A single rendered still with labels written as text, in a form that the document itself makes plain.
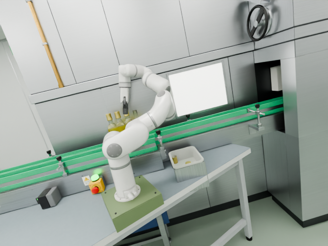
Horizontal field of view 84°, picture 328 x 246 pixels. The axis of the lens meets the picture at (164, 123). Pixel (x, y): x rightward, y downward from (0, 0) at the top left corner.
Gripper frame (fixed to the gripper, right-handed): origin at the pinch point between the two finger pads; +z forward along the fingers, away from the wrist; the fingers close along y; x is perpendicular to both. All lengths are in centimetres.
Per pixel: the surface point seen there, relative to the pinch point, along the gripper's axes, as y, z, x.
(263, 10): 8, -62, 83
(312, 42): 23, -42, 104
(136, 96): -11.9, -8.5, 6.9
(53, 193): 20, 45, -40
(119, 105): -12.0, -1.7, -5.0
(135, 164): 15.4, 30.9, 6.7
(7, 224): 27, 58, -62
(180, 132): 4.1, 13.8, 36.4
